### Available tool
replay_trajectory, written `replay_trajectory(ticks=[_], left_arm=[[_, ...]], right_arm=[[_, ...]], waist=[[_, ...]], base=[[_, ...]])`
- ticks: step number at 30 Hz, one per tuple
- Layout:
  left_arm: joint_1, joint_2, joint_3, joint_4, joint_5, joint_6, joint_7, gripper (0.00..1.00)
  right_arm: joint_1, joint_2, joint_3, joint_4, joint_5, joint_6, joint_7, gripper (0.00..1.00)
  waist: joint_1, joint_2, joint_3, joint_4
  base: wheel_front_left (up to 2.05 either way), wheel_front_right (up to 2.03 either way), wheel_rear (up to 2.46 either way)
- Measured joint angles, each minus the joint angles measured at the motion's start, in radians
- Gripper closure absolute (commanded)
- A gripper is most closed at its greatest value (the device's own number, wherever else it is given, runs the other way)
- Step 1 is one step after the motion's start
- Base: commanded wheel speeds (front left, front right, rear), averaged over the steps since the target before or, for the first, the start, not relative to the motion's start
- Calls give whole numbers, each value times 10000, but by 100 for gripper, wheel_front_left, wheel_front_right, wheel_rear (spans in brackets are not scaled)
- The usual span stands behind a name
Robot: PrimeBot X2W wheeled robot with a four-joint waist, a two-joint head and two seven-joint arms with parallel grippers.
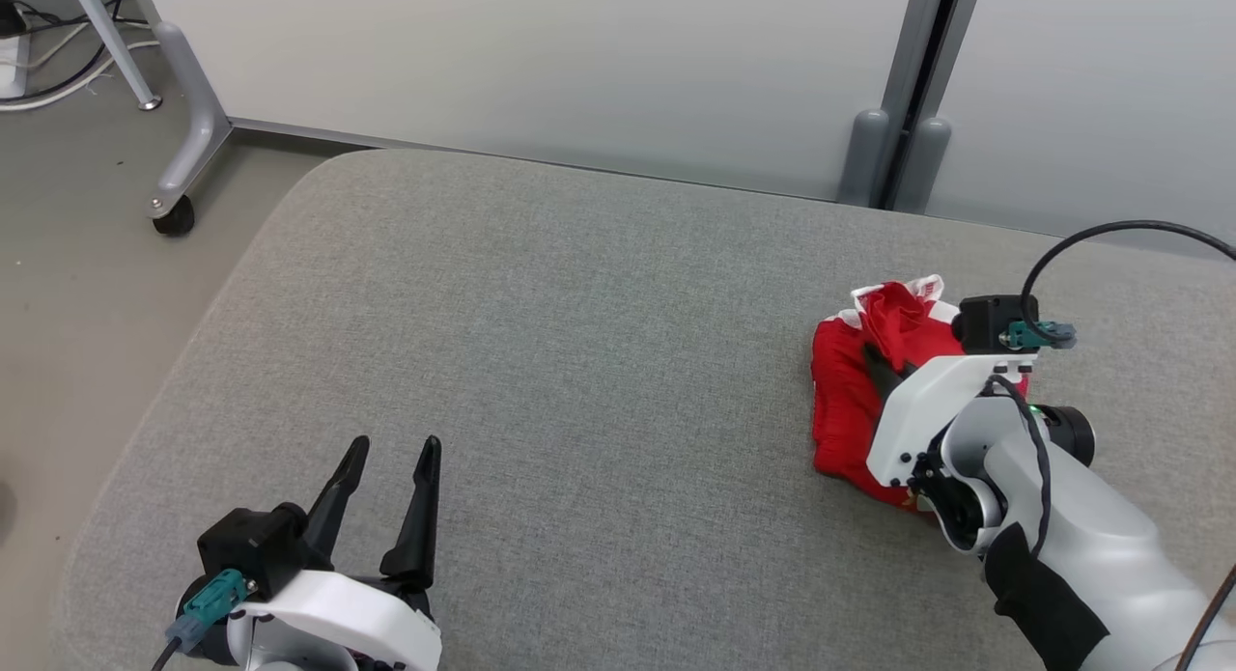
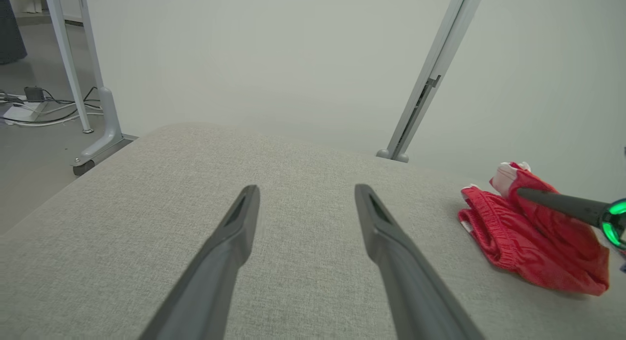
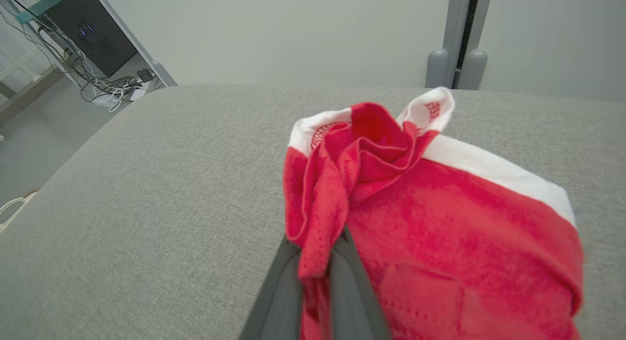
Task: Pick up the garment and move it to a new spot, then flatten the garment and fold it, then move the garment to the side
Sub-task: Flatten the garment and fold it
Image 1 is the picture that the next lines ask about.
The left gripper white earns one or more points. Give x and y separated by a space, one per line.
338 623

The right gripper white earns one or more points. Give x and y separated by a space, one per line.
917 410

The red and white sports garment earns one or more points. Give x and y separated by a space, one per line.
850 401

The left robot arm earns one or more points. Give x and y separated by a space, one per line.
208 652

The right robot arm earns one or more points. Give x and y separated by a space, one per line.
1091 545

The grey table leg with caster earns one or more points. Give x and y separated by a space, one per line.
188 130

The thin grey table leg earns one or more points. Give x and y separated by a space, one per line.
111 43

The white power strip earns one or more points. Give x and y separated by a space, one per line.
12 68

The black power adapter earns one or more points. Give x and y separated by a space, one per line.
10 16

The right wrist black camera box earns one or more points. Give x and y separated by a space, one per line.
985 323

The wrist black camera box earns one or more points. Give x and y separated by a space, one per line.
251 550
985 323

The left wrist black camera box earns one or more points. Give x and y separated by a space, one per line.
251 550

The grey partition post with feet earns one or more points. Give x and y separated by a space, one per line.
903 101

